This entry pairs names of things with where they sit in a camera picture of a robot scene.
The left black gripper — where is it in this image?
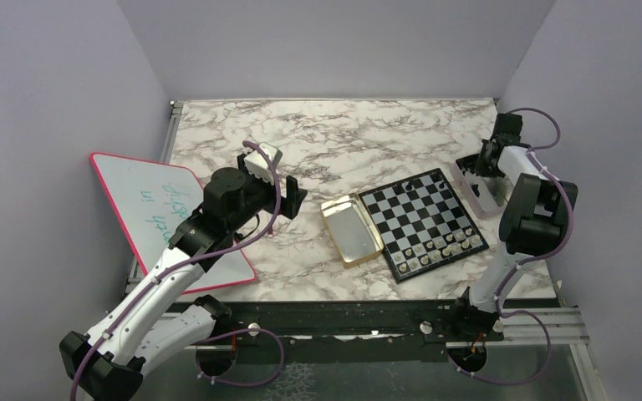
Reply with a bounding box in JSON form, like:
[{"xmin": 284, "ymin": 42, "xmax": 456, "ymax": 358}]
[{"xmin": 227, "ymin": 154, "xmax": 308, "ymax": 234}]

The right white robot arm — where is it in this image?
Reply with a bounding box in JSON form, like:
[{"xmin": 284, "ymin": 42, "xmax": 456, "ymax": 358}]
[{"xmin": 448, "ymin": 108, "xmax": 578, "ymax": 340}]

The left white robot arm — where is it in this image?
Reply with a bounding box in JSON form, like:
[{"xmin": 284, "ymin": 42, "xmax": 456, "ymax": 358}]
[{"xmin": 59, "ymin": 167, "xmax": 308, "ymax": 400}]

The white box of black pieces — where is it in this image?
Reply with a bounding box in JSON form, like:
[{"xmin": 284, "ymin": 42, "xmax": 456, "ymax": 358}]
[{"xmin": 450, "ymin": 153, "xmax": 513, "ymax": 219}]

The gold metal tin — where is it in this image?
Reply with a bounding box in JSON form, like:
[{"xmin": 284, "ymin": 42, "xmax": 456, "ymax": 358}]
[{"xmin": 320, "ymin": 194, "xmax": 385, "ymax": 269}]

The black white chessboard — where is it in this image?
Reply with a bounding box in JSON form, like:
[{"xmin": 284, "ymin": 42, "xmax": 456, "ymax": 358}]
[{"xmin": 359, "ymin": 168, "xmax": 489, "ymax": 283}]

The red framed whiteboard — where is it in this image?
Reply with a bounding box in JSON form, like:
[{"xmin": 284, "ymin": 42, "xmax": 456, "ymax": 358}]
[{"xmin": 90, "ymin": 152, "xmax": 257, "ymax": 299}]

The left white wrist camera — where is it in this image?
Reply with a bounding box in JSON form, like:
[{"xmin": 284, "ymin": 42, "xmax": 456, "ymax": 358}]
[{"xmin": 243, "ymin": 142, "xmax": 283, "ymax": 185}]

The black table front rail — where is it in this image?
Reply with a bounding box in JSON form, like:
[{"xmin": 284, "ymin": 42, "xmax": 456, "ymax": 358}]
[{"xmin": 121, "ymin": 298, "xmax": 560, "ymax": 367}]

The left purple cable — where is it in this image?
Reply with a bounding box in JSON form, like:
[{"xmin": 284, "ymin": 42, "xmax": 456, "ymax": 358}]
[{"xmin": 69, "ymin": 140, "xmax": 286, "ymax": 401}]

